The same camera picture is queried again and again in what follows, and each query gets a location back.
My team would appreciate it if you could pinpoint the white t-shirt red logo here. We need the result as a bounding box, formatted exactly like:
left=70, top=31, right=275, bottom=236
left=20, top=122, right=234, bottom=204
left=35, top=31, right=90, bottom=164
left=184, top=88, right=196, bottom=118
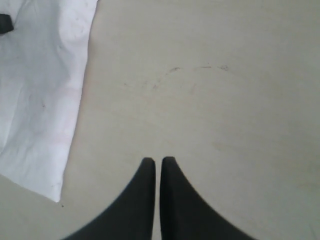
left=0, top=0, right=98, bottom=202

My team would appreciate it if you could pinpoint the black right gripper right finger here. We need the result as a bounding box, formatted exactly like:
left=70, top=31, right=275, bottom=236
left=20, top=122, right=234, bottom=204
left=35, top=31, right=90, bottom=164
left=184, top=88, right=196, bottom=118
left=159, top=156, right=253, bottom=240

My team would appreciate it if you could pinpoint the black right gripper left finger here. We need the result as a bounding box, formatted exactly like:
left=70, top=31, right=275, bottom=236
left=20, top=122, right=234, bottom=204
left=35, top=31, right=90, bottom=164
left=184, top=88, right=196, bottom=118
left=66, top=157, right=156, bottom=240

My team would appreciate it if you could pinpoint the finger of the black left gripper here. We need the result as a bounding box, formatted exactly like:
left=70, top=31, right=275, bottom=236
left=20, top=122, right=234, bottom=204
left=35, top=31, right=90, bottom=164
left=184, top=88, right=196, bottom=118
left=0, top=14, right=13, bottom=35

